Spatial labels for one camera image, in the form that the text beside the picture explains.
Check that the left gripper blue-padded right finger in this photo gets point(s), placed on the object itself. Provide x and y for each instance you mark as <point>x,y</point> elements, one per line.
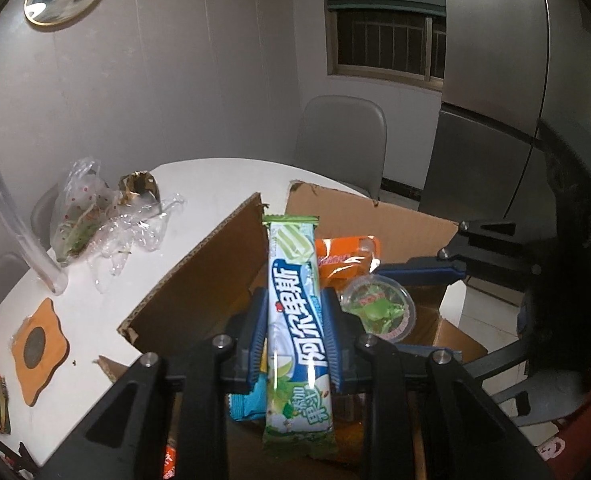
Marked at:
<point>349,372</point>

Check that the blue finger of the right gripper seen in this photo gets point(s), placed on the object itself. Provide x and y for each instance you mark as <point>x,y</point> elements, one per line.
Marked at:
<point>424,271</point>

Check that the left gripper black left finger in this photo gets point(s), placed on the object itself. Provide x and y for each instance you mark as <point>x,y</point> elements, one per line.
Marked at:
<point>248,329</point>

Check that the orange transparent snack bag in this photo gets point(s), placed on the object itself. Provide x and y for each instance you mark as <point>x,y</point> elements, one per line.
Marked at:
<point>341,259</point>

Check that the green white candy stick pack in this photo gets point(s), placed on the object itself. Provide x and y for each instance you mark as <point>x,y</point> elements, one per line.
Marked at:
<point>298,417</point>

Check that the clear cup green candies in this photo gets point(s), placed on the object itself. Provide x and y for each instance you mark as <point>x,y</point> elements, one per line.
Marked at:
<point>384,306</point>

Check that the brown cardboard box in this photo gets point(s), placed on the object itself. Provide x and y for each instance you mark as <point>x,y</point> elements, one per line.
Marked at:
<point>195,299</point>

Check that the blue yellow snack packet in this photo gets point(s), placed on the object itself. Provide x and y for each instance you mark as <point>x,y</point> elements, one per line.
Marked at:
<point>251,406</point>

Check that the grey dining chair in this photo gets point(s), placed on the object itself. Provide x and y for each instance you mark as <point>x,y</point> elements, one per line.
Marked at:
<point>344,139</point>

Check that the gold foil wrapper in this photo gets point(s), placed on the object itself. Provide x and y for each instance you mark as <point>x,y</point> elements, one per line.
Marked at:
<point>138,193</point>

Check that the crumpled clear plastic bag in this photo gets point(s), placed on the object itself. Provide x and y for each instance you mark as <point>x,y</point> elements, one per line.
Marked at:
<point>87,225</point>

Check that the orange wooden coaster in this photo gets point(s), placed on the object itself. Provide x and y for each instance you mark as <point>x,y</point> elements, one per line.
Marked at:
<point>38,348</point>

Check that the clear tall glass vase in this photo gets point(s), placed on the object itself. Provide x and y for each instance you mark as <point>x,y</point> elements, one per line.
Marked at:
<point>32,252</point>

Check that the silver refrigerator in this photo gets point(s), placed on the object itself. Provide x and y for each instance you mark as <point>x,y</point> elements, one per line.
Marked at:
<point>509,65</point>

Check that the window with striped blind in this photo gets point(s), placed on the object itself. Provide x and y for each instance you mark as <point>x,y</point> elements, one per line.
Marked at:
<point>392,40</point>

